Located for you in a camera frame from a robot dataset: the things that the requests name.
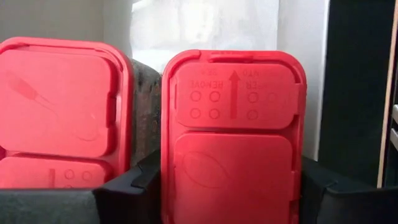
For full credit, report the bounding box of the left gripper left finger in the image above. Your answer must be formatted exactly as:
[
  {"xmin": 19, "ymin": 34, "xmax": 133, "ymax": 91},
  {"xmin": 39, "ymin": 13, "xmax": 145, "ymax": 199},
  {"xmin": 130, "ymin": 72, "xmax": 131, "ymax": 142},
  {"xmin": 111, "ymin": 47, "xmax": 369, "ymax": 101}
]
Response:
[{"xmin": 0, "ymin": 149, "xmax": 163, "ymax": 224}]

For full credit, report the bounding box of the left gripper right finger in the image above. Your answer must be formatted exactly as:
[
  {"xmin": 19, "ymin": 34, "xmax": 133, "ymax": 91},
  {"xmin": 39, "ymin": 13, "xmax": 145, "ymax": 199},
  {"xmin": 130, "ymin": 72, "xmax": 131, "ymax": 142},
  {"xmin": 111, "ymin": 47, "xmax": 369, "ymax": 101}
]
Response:
[{"xmin": 299, "ymin": 154, "xmax": 398, "ymax": 224}]

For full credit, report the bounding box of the red-lid smoked paprika tin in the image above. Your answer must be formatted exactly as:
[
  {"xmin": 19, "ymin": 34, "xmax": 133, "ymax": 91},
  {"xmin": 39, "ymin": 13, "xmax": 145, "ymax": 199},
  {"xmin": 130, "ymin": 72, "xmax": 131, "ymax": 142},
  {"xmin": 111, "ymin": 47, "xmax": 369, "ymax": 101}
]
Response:
[
  {"xmin": 160, "ymin": 49, "xmax": 308, "ymax": 224},
  {"xmin": 0, "ymin": 36, "xmax": 162, "ymax": 190}
]

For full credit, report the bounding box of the wooden table board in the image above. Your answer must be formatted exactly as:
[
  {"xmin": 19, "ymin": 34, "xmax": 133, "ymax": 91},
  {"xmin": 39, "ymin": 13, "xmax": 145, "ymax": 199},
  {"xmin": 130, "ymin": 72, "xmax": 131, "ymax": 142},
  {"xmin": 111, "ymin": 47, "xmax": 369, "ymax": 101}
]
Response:
[{"xmin": 376, "ymin": 0, "xmax": 398, "ymax": 189}]

